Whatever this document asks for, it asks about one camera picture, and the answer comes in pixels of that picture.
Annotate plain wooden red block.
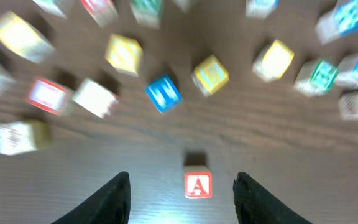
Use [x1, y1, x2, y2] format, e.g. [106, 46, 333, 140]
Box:
[73, 78, 119, 119]

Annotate blue T block left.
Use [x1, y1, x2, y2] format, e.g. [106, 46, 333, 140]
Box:
[145, 75, 182, 114]

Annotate yellow block left middle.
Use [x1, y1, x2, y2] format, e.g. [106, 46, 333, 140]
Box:
[104, 34, 143, 77]

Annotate plain wooden picture block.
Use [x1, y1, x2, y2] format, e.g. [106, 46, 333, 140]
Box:
[0, 120, 52, 156]

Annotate red U block left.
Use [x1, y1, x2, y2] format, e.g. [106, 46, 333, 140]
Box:
[172, 0, 198, 12]

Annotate yellow block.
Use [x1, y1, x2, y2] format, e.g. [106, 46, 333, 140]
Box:
[104, 34, 143, 77]
[0, 11, 55, 63]
[252, 39, 295, 82]
[191, 55, 229, 97]

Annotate yellow block centre left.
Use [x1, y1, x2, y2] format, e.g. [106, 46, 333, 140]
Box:
[191, 55, 229, 97]

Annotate green 7 block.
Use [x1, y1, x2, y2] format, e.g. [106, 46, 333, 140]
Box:
[33, 0, 75, 19]

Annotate blue P block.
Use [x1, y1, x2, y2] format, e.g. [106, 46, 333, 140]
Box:
[315, 0, 358, 45]

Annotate red I block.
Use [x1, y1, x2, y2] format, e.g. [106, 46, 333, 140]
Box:
[25, 77, 73, 116]

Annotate blue L block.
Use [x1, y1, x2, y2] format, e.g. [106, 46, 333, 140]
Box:
[245, 0, 278, 19]

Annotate yellow block far left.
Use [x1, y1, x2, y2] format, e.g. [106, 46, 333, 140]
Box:
[0, 11, 55, 63]

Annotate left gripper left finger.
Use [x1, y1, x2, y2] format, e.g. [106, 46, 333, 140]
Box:
[52, 171, 131, 224]

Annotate green Z block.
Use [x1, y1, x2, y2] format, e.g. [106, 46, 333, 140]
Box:
[130, 0, 164, 29]

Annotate red A block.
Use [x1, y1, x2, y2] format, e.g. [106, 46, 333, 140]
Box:
[184, 165, 213, 199]

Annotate green R block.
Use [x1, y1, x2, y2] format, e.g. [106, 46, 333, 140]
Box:
[293, 59, 338, 97]

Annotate red E block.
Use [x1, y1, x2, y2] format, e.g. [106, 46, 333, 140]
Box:
[81, 0, 118, 27]

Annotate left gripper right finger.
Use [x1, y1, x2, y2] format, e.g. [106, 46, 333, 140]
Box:
[232, 172, 311, 224]

